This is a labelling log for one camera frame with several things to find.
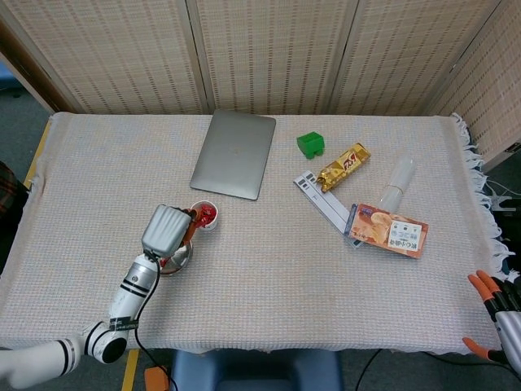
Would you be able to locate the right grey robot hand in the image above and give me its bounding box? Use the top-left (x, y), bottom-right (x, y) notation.
top-left (462, 270), bottom-right (521, 376)

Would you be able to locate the white paper cup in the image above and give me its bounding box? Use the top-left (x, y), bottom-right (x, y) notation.
top-left (190, 199), bottom-right (221, 234)

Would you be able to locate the red candy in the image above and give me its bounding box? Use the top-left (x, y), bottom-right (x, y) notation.
top-left (197, 204), bottom-right (219, 224)

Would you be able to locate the metal dish of red candies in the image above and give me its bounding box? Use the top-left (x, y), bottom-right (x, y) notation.
top-left (157, 238), bottom-right (193, 276)

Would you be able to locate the white plastic clamp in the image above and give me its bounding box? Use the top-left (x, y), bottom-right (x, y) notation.
top-left (486, 194), bottom-right (514, 213)

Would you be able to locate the orange potato chips box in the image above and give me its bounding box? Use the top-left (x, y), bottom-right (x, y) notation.
top-left (344, 202), bottom-right (429, 261)

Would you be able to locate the white flat paper box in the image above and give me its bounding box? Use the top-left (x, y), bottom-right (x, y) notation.
top-left (292, 170), bottom-right (361, 248)

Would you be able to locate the gold snack packet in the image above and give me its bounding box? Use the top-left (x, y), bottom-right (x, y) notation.
top-left (316, 143), bottom-right (372, 194)

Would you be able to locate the beige woven tablecloth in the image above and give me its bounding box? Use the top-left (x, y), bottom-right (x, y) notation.
top-left (0, 112), bottom-right (518, 354)

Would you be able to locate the blue chair seat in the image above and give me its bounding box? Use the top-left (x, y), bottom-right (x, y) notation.
top-left (169, 349), bottom-right (345, 391)

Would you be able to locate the green toy block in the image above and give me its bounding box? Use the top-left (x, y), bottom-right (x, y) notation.
top-left (296, 131), bottom-right (326, 160)

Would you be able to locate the grey closed laptop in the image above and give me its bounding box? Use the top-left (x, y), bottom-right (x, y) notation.
top-left (189, 108), bottom-right (277, 201)

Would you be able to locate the woven folding screen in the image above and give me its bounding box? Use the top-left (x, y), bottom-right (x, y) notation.
top-left (0, 0), bottom-right (521, 162)

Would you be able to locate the orange block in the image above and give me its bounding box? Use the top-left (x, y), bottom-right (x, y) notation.
top-left (145, 366), bottom-right (170, 391)

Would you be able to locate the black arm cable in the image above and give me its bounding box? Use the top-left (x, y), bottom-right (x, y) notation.
top-left (134, 250), bottom-right (180, 391)

